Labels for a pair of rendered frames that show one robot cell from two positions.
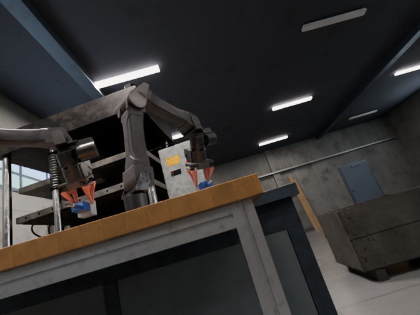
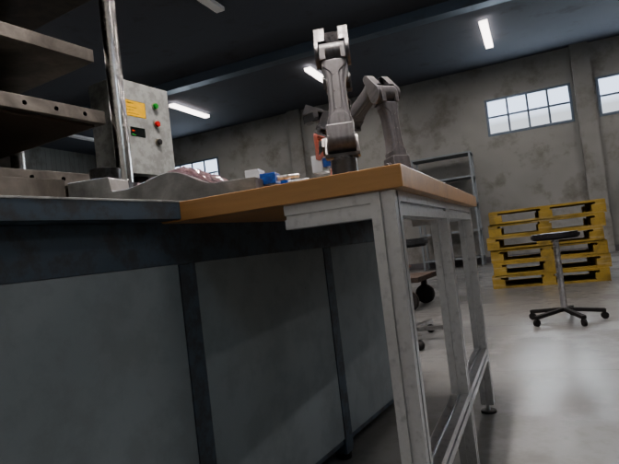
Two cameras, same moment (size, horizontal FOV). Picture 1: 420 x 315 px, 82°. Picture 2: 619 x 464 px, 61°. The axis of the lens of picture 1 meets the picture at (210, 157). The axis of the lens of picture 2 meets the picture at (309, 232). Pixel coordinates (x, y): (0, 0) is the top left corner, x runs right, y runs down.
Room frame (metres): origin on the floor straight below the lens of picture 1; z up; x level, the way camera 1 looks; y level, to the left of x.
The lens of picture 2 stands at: (0.19, 1.98, 0.67)
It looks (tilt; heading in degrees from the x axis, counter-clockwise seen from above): 2 degrees up; 295
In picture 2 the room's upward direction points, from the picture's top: 7 degrees counter-clockwise
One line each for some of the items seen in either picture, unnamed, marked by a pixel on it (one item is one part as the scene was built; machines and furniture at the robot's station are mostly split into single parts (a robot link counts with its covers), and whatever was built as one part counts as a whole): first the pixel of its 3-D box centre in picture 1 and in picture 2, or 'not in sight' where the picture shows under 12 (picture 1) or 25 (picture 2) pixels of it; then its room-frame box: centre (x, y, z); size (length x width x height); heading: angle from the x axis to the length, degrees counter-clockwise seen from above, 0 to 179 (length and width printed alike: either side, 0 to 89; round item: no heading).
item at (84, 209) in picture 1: (79, 207); (333, 161); (0.79, 0.48, 0.93); 0.13 x 0.05 x 0.05; 0
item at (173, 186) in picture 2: not in sight; (182, 195); (1.08, 0.86, 0.86); 0.50 x 0.26 x 0.11; 12
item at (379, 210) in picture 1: (381, 232); not in sight; (2.71, -1.44, 0.32); 0.92 x 0.76 x 0.64; 90
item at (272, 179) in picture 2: not in sight; (274, 179); (0.81, 0.85, 0.86); 0.13 x 0.05 x 0.05; 12
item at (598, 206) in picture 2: not in sight; (544, 244); (0.35, -4.52, 0.42); 1.20 x 0.82 x 0.84; 3
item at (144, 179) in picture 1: (135, 186); not in sight; (0.65, 0.23, 0.90); 0.09 x 0.06 x 0.06; 51
